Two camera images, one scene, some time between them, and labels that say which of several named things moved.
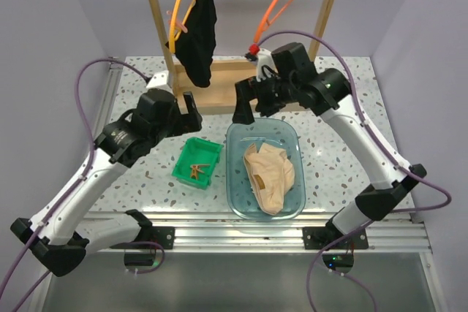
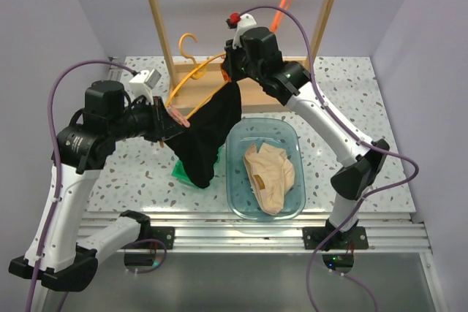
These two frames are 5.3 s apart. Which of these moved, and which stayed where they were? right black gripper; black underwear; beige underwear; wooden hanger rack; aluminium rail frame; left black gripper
Moved: black underwear; left black gripper; right black gripper
Stayed: beige underwear; aluminium rail frame; wooden hanger rack
